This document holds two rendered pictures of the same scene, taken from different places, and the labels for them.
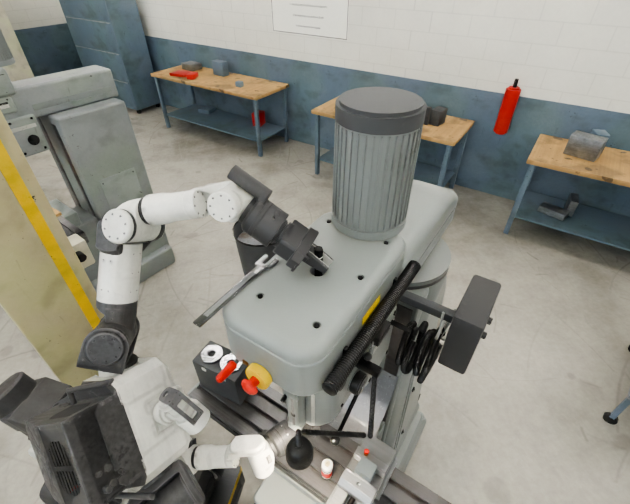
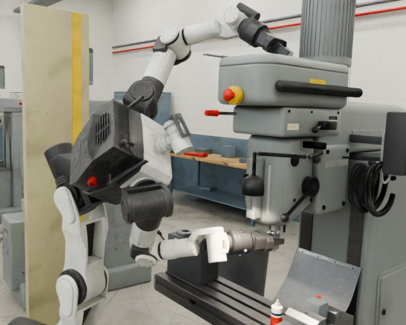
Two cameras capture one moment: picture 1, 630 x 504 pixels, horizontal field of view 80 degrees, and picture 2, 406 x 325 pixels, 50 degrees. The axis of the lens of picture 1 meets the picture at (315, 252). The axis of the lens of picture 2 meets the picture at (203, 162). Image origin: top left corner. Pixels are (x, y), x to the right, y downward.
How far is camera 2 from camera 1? 1.21 m
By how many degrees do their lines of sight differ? 35
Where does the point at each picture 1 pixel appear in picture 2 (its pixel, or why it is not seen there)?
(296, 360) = (260, 58)
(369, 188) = (321, 22)
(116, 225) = (169, 33)
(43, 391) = not seen: hidden behind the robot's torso
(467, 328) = (397, 118)
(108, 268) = (156, 59)
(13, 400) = (64, 149)
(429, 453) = not seen: outside the picture
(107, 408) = (134, 115)
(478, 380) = not seen: outside the picture
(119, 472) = (131, 143)
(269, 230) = (255, 27)
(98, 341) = (140, 85)
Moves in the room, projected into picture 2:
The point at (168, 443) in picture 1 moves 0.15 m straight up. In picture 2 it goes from (159, 163) to (160, 118)
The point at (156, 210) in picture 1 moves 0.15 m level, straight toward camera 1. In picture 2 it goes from (192, 28) to (198, 20)
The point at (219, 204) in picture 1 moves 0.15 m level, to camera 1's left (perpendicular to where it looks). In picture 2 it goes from (229, 12) to (190, 13)
